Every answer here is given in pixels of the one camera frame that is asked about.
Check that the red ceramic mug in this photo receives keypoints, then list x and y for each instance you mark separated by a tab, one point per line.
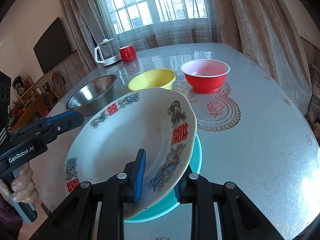
127	53

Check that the stainless steel basin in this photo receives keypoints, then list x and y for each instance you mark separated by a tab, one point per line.
95	95

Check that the left beige curtain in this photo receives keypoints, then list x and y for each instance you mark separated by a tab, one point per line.
86	28

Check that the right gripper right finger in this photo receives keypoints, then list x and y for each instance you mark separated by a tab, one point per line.
177	192

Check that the wooden cabinet with shelf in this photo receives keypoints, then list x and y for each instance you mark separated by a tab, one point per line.
29	105

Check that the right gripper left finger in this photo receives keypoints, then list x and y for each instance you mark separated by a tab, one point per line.
138	174

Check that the person's left hand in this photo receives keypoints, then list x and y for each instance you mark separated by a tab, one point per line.
23	187

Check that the black wall television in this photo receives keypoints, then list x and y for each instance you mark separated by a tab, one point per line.
52	47

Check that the beige curtain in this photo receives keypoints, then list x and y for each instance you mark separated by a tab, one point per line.
86	28
265	32

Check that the wooden folding chair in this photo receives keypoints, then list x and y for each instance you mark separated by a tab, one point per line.
59	85

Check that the right beige curtain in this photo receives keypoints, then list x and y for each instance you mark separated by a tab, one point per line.
265	32

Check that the yellow plastic bowl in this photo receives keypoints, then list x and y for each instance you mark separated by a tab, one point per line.
157	78

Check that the barred window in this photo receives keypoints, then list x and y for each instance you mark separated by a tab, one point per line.
132	14

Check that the red plastic bowl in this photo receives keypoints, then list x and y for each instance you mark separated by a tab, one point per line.
205	75

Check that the white glass electric kettle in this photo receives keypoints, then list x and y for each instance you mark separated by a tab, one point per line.
107	52

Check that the large white double-happiness plate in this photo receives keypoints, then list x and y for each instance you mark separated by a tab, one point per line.
158	120

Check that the turquoise plastic plate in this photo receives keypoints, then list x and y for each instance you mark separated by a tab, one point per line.
169	202

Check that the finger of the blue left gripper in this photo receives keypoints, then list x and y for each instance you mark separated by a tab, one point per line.
62	117

